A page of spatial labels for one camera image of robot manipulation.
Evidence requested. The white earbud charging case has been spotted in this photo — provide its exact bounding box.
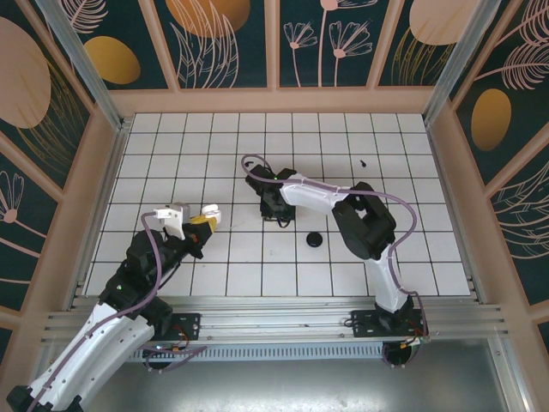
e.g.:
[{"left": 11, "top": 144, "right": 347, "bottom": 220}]
[{"left": 199, "top": 203, "right": 225, "bottom": 225}]

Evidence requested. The grey metal sheet panel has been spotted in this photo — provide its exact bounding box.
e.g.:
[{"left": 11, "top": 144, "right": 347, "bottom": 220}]
[{"left": 23, "top": 338, "right": 531, "bottom": 412}]

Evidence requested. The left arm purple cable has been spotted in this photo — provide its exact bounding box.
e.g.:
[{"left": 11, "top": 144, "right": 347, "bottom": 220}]
[{"left": 16, "top": 211, "right": 211, "bottom": 412}]

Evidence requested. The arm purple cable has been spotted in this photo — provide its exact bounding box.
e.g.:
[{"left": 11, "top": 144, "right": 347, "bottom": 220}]
[
  {"left": 240, "top": 154, "right": 432, "bottom": 370},
  {"left": 16, "top": 211, "right": 211, "bottom": 412}
]

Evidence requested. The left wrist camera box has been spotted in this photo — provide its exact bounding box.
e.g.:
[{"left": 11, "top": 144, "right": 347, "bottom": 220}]
[{"left": 153, "top": 202, "right": 192, "bottom": 241}]

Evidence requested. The aluminium side rail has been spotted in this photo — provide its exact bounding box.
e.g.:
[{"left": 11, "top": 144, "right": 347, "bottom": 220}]
[
  {"left": 68, "top": 118, "right": 132, "bottom": 310},
  {"left": 422, "top": 115, "right": 488, "bottom": 304}
]

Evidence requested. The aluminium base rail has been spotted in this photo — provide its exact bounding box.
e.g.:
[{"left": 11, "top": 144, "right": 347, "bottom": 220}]
[{"left": 42, "top": 294, "right": 510, "bottom": 344}]

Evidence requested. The grey slotted cable duct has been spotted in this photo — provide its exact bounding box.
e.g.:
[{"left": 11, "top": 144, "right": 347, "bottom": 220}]
[{"left": 128, "top": 345, "right": 387, "bottom": 362}]

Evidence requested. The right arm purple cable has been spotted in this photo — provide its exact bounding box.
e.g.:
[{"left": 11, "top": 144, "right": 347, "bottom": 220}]
[{"left": 240, "top": 154, "right": 432, "bottom": 370}]

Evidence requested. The aluminium corner post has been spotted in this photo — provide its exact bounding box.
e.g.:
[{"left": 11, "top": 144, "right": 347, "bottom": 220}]
[
  {"left": 36, "top": 0, "right": 130, "bottom": 130},
  {"left": 422, "top": 0, "right": 511, "bottom": 125}
]

